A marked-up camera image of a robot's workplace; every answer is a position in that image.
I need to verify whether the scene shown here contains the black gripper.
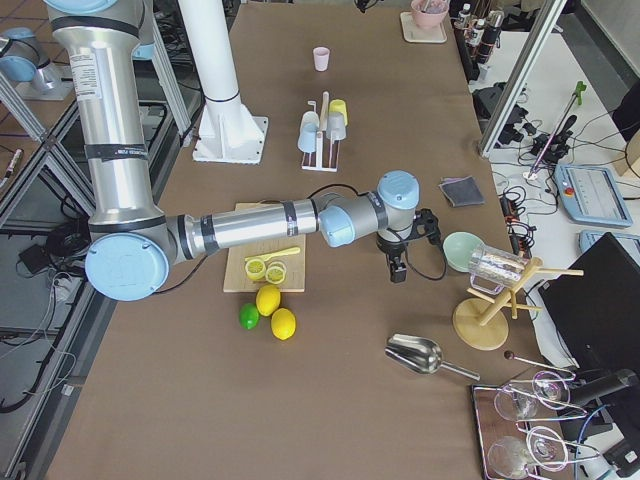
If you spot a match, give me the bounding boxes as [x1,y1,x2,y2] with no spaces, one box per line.
[376,208,440,283]

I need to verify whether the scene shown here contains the pink cup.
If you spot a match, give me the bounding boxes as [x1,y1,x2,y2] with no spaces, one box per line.
[312,46,331,72]

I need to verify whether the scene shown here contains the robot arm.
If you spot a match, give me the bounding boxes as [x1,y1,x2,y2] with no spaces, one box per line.
[48,1,441,301]

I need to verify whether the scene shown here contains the grey cup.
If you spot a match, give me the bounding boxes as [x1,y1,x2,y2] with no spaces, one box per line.
[326,111,347,142]

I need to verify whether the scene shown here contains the light blue cup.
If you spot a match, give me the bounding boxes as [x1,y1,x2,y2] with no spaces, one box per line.
[297,122,318,154]

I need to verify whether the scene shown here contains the yellow cup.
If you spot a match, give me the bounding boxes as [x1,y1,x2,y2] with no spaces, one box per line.
[329,98,348,124]

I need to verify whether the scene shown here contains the cream white cup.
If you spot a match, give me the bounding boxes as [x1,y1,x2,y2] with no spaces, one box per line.
[300,110,320,129]

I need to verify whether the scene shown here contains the green bowl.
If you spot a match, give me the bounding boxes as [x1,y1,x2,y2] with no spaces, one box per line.
[443,231,484,273]

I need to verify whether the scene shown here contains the grey cloth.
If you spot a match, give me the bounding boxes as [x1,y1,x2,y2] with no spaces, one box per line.
[439,176,485,208]

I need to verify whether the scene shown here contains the clear glass mug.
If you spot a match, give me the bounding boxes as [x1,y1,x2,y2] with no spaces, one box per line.
[468,244,529,295]

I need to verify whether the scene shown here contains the wooden mug tree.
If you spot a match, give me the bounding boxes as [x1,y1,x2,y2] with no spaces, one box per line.
[453,257,584,351]

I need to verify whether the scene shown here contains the metal scoop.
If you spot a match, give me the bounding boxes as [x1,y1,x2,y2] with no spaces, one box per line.
[385,333,480,382]

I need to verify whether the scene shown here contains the yellow plastic knife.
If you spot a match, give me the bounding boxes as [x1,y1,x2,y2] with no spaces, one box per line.
[244,246,301,262]

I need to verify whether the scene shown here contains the lemon slice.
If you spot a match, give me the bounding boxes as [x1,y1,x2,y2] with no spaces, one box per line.
[264,261,287,285]
[244,257,266,282]

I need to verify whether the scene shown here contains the yellow lemon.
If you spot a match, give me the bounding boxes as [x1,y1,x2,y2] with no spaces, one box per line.
[271,308,297,341]
[255,284,281,317]

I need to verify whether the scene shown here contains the green lime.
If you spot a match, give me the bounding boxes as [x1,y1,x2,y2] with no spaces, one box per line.
[239,303,261,330]

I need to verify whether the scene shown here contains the bamboo cutting board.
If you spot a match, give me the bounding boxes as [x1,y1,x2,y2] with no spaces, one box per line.
[222,201,307,295]

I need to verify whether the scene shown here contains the black monitor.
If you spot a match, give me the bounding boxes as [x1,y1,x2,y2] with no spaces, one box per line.
[539,233,639,372]

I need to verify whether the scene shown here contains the beige tray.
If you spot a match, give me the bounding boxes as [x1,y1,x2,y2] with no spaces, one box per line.
[400,12,447,44]

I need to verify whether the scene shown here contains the wine glass rack tray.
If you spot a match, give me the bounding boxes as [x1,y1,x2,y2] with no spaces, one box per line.
[469,382,551,480]

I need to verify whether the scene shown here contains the dark bottle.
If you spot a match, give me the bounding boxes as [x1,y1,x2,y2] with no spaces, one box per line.
[481,10,504,50]
[466,18,485,48]
[456,3,471,30]

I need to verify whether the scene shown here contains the pink bowl with ice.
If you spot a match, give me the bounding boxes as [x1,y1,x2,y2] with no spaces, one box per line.
[410,0,449,29]

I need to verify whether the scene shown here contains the white wire cup rack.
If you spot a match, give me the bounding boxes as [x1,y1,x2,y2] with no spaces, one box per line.
[301,91,346,172]

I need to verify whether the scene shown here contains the aluminium frame post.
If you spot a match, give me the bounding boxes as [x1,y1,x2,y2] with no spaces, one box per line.
[478,0,566,159]

